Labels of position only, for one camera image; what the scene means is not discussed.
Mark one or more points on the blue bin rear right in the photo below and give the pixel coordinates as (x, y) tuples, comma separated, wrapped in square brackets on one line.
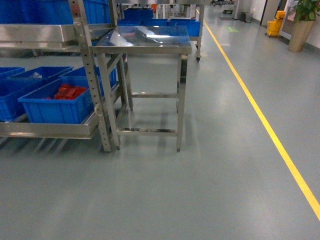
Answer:
[(77, 77)]

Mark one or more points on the blue bin with red bags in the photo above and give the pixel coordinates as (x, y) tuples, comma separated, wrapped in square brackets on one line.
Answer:
[(58, 111)]

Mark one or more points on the blue bin on far cart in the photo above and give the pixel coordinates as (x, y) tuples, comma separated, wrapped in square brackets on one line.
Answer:
[(192, 26)]

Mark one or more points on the stainless steel shelf rack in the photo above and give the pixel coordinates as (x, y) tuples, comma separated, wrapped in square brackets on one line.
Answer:
[(25, 25)]

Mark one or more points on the blue bin with clear bag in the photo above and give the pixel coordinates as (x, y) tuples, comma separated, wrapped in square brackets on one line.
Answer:
[(48, 72)]

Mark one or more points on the blue bin middle front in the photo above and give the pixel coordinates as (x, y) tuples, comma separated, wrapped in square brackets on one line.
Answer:
[(11, 90)]

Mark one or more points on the small stainless steel table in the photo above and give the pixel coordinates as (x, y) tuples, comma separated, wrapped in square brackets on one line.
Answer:
[(153, 64)]

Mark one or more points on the red plastic bags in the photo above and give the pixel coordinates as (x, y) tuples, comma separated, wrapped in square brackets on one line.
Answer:
[(67, 92)]

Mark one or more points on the far steel cart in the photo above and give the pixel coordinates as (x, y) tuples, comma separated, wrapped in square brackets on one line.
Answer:
[(186, 13)]

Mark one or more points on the clear plastic bag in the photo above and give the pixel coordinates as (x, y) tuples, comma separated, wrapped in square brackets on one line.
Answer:
[(35, 75)]

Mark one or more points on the yellow mop bucket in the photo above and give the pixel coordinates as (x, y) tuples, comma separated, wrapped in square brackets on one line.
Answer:
[(274, 26)]

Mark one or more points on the tall beige planter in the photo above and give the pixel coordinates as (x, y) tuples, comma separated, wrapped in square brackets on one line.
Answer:
[(300, 33)]

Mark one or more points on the green potted plant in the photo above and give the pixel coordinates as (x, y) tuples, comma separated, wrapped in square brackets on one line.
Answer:
[(305, 10)]

